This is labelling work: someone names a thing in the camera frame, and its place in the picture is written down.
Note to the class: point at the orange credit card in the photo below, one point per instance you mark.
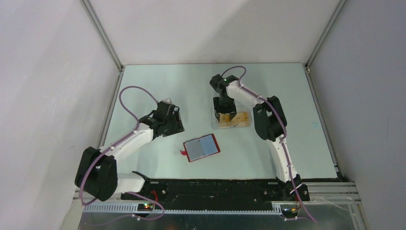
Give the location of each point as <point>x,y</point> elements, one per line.
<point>225,121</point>
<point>241,120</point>

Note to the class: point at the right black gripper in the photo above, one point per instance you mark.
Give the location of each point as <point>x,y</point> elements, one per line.
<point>218,109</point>

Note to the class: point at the right aluminium frame post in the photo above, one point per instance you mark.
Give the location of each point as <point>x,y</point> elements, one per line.
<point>325,32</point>

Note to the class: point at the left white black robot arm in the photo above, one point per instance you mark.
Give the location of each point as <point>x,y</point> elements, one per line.
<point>98,173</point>

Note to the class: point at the aluminium front rail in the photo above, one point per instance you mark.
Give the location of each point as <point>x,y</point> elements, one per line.
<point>333,192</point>

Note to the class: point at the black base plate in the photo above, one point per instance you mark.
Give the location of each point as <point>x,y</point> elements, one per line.
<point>268,189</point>

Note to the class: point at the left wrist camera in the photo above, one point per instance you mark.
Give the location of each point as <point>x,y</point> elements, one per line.
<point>167,100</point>

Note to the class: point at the grey slotted cable duct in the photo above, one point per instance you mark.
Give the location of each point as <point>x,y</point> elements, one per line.
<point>135,208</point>

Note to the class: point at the left aluminium frame post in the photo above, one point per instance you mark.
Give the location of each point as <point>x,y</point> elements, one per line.
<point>97,24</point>

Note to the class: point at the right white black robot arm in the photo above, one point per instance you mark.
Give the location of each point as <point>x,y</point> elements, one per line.
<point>268,118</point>

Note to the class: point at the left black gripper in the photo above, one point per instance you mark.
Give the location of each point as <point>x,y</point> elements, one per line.
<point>178,127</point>

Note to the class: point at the red leather card holder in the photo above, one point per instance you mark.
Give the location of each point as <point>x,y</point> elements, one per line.
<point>198,148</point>

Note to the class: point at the aluminium frame post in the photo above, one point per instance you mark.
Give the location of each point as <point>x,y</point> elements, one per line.
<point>325,32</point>
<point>97,24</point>

